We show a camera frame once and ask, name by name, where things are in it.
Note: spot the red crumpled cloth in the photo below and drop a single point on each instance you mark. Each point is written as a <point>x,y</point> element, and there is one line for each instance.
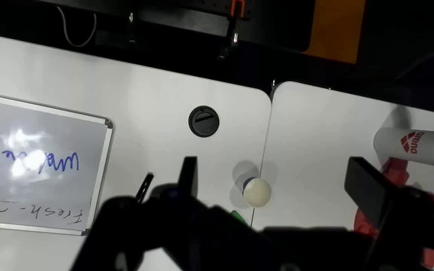
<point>395,170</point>

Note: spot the small white capped bottle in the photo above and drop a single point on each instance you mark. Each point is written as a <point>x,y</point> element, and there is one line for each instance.
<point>255,190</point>

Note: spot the orange black clamp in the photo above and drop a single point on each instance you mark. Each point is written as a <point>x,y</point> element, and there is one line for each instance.
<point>237,11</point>

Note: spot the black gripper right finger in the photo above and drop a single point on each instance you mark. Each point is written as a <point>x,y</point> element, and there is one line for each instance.
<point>371,190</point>

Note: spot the small whiteboard with writing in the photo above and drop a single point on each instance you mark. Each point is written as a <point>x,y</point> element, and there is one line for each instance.
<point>51,167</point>

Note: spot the black marker pen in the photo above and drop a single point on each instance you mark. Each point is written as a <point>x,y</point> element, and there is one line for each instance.
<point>143,187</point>

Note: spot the white bottle with red logo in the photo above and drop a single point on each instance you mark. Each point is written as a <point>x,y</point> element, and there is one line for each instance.
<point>413,145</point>

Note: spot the orange panel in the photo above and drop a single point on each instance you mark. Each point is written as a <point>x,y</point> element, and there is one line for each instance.
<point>336,29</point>

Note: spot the green flat object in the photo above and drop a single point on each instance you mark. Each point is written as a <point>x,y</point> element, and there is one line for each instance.
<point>237,217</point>

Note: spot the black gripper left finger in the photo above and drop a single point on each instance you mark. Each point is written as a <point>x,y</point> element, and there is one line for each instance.
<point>189,175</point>

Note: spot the black round cable grommet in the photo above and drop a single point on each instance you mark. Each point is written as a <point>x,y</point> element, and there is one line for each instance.
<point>204,120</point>

